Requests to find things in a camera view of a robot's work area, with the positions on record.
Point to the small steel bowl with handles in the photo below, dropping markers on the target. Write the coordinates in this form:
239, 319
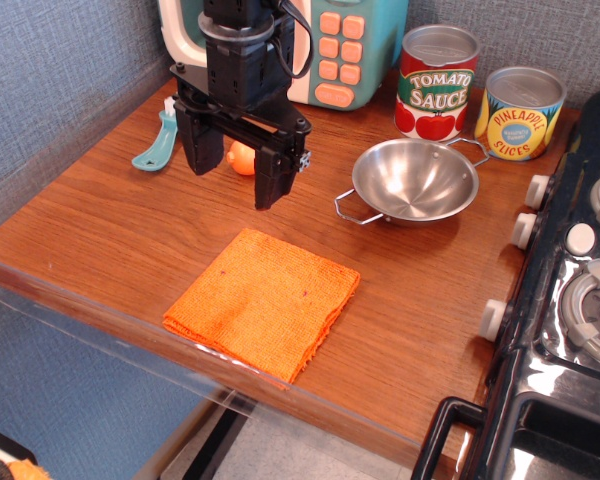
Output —
409, 181

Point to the orange towel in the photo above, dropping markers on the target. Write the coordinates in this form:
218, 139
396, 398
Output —
265, 303

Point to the pineapple slices can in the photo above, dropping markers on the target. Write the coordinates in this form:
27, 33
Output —
519, 111

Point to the orange toy pepper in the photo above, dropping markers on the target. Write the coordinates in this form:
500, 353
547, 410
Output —
241, 158

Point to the white stove knob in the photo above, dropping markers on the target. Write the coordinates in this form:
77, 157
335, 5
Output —
523, 229
492, 318
536, 191

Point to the white stove knob lower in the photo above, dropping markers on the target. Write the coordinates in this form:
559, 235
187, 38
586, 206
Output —
492, 318

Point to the white stove knob middle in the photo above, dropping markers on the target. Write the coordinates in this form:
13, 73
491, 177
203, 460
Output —
523, 229

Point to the black oven door handle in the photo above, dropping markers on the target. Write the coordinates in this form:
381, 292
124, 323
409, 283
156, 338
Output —
450, 411

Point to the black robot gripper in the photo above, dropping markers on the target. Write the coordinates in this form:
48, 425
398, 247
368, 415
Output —
241, 93

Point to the teal dish brush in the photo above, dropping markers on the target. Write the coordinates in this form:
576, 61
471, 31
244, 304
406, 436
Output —
158, 155

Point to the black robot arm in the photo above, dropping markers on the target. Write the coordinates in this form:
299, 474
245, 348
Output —
250, 21

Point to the black toy stove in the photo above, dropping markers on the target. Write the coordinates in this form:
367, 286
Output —
543, 384

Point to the tomato sauce can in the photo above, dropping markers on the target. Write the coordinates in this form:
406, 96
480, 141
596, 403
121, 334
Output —
436, 74

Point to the teal toy microwave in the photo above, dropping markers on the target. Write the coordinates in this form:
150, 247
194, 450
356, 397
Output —
355, 44

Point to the white stove knob upper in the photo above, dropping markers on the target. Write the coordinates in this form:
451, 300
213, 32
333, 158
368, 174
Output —
536, 191

